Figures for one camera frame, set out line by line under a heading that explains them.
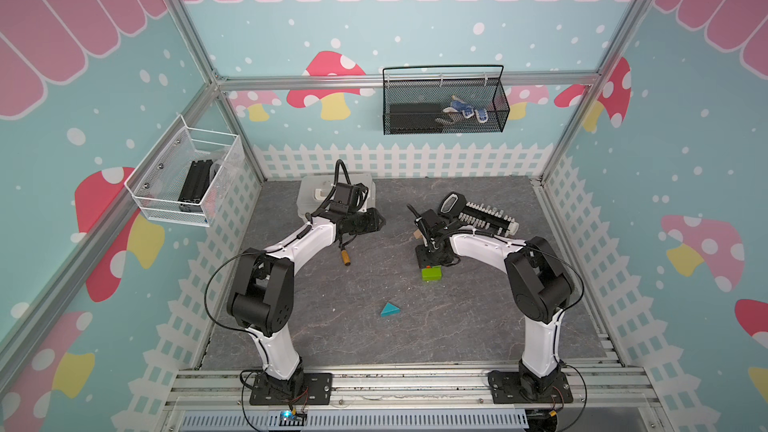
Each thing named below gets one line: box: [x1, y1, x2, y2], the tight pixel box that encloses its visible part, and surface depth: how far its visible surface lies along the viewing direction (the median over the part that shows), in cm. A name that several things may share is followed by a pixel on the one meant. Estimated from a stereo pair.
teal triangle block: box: [380, 302, 401, 317], surface depth 87 cm
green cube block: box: [421, 265, 443, 281], surface depth 94 cm
